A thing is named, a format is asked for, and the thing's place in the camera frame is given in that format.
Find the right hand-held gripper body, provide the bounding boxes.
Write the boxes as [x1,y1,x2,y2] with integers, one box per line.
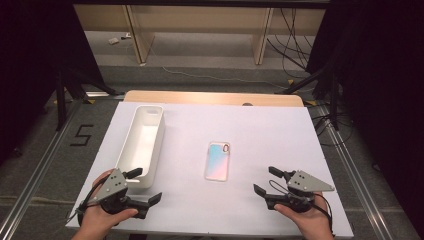
[264,169,336,214]

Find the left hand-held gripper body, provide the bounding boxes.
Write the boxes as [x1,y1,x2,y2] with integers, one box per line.
[87,168,149,220]

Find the white plastic bin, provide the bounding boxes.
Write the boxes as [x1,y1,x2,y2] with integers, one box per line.
[114,104,166,191]

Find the iridescent phone case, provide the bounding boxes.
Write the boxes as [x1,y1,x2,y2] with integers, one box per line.
[203,141,232,183]

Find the person's right hand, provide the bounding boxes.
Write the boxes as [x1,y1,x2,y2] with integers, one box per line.
[274,192,335,234]

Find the person's left hand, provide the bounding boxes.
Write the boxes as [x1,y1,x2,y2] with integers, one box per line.
[78,168,140,234]

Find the white board mat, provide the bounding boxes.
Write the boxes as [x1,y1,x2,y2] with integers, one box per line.
[65,101,355,239]

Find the black metal stand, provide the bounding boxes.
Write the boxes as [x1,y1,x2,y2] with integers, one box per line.
[54,66,126,132]
[274,63,342,132]

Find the dark curtain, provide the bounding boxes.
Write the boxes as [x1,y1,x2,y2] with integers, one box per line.
[305,0,424,231]
[0,0,105,168]

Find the light wooden desk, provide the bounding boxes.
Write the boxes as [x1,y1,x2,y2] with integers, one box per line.
[73,3,327,66]

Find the right hand-held gripper cable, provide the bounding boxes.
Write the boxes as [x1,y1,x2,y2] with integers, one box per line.
[268,179,335,238]

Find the long metal floor rail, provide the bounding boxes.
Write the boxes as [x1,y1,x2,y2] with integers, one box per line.
[0,98,84,240]
[314,104,398,240]

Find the thin black floor cable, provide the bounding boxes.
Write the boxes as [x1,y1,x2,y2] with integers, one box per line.
[313,109,354,148]

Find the white floor cable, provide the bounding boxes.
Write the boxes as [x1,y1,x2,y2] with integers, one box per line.
[145,36,316,93]

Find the bundle of black cables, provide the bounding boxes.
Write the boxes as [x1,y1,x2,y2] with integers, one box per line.
[266,8,318,72]

